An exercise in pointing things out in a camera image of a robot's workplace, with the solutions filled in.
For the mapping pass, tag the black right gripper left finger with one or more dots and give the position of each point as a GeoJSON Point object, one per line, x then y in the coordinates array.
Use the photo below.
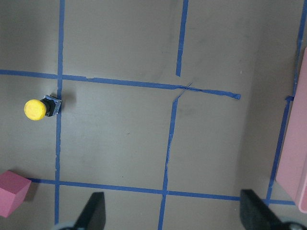
{"type": "Point", "coordinates": [93, 215]}

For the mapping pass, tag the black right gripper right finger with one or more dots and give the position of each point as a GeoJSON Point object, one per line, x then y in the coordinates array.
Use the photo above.
{"type": "Point", "coordinates": [254, 213]}

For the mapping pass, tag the pink foam cube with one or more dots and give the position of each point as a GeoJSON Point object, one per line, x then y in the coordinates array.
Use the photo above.
{"type": "Point", "coordinates": [13, 189]}

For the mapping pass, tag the pink plastic bin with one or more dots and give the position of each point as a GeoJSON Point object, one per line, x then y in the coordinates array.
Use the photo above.
{"type": "Point", "coordinates": [292, 170]}

